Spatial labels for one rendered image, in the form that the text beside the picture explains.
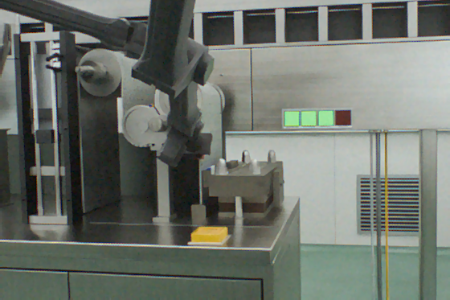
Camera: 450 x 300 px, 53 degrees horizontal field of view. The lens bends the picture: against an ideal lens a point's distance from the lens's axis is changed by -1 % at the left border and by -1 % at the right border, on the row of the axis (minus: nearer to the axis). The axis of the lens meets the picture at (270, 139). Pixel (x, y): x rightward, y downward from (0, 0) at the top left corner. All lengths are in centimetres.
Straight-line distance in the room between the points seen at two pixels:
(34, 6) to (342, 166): 324
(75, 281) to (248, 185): 50
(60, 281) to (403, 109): 116
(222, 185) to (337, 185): 274
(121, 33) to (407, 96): 96
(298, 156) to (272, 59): 240
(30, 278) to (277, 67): 100
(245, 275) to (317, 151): 292
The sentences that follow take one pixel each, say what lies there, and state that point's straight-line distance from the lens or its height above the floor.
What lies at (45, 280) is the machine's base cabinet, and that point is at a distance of 131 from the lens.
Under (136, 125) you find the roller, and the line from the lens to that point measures 140.
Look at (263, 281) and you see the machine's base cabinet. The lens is 109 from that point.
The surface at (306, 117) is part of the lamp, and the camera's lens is 159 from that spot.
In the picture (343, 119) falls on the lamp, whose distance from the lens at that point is 158.
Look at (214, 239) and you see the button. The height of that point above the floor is 91.
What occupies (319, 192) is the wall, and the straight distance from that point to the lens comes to 398.
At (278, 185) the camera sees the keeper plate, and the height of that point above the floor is 98.
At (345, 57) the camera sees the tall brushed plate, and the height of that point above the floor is 139.
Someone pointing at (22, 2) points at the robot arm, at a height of 143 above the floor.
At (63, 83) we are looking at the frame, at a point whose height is 130.
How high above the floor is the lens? 120
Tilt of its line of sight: 3 degrees down
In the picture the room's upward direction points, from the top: 1 degrees counter-clockwise
